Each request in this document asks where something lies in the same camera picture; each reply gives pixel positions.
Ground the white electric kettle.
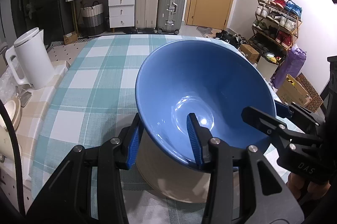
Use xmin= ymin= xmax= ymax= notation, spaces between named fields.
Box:
xmin=5 ymin=27 xmax=55 ymax=89

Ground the checkered teal tablecloth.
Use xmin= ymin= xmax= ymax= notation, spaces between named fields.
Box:
xmin=30 ymin=34 xmax=204 ymax=223

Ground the silver suitcase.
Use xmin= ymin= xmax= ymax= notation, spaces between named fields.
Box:
xmin=156 ymin=0 xmax=185 ymax=35

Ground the green printed cardboard box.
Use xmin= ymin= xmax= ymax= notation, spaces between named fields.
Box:
xmin=277 ymin=74 xmax=311 ymax=107

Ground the white trash bin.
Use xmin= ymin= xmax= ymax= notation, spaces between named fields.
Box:
xmin=257 ymin=55 xmax=278 ymax=81

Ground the small brown cardboard box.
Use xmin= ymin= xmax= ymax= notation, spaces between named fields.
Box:
xmin=239 ymin=44 xmax=259 ymax=64

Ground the blue bowl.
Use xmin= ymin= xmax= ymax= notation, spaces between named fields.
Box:
xmin=135 ymin=39 xmax=276 ymax=169

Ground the bamboo shoe rack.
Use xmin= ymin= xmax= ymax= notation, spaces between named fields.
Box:
xmin=249 ymin=1 xmax=302 ymax=62

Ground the beige suitcase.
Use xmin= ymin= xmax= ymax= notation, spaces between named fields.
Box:
xmin=135 ymin=0 xmax=158 ymax=30

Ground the woven laundry basket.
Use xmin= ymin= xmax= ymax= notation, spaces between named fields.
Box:
xmin=80 ymin=1 xmax=104 ymax=36

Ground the person's right hand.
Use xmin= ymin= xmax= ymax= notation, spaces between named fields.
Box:
xmin=286 ymin=173 xmax=331 ymax=200

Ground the purple rolled mat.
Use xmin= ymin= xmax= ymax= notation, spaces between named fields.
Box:
xmin=271 ymin=44 xmax=307 ymax=89

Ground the small cream lidded bowl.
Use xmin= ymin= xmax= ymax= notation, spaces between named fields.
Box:
xmin=1 ymin=96 xmax=21 ymax=139

